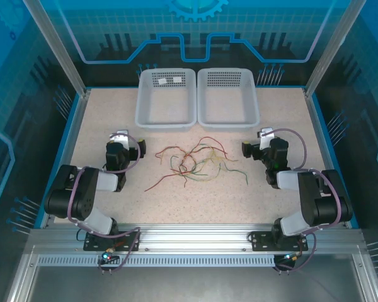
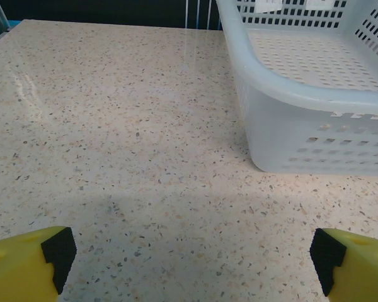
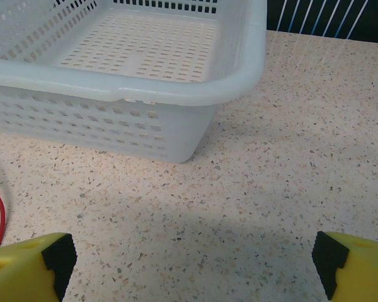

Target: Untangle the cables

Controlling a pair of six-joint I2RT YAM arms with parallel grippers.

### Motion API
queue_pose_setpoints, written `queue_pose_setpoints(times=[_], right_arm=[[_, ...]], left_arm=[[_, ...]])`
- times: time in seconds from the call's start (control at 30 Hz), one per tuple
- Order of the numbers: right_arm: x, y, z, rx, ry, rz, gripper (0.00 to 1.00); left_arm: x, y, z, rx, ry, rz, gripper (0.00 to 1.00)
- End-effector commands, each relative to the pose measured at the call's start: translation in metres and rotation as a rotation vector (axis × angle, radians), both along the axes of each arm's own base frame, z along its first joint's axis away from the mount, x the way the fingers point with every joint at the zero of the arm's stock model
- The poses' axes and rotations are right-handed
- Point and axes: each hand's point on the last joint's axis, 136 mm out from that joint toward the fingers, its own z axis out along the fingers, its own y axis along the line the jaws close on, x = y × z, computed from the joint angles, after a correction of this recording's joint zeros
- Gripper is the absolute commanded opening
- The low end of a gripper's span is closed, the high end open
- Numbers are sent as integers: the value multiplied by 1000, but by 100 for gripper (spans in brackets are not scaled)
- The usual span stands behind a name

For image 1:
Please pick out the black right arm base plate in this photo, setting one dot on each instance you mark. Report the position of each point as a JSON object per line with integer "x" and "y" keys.
{"x": 261, "y": 242}

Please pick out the aluminium frame post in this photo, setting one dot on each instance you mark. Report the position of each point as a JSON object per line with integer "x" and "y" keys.
{"x": 332, "y": 47}
{"x": 60, "y": 53}

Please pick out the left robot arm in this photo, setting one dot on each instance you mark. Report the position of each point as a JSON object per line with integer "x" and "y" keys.
{"x": 82, "y": 195}

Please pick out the plain grey plastic basket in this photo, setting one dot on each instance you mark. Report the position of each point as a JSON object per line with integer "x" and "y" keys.
{"x": 220, "y": 78}

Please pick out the white sticker label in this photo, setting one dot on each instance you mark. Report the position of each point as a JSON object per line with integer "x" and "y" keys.
{"x": 177, "y": 79}
{"x": 162, "y": 81}

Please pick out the aluminium mounting rail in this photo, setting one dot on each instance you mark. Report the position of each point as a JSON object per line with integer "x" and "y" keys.
{"x": 192, "y": 239}

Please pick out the grey basket with white stickers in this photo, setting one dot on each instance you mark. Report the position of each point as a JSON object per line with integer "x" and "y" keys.
{"x": 140, "y": 104}

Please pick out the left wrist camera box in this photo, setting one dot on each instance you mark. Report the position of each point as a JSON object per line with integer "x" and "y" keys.
{"x": 119, "y": 136}

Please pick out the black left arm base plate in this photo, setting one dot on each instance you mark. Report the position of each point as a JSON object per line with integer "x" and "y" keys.
{"x": 94, "y": 243}

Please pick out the grey metal front panel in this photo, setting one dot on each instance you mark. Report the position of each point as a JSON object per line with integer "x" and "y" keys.
{"x": 192, "y": 283}

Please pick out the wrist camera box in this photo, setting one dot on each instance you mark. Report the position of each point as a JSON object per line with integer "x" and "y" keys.
{"x": 266, "y": 133}
{"x": 119, "y": 136}

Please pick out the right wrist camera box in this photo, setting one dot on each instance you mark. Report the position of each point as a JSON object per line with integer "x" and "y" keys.
{"x": 266, "y": 133}

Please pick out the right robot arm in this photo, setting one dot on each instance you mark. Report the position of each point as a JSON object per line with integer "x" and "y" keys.
{"x": 308, "y": 195}

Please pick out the small LED connector board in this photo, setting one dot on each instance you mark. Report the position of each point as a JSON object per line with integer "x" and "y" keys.
{"x": 286, "y": 258}
{"x": 108, "y": 258}

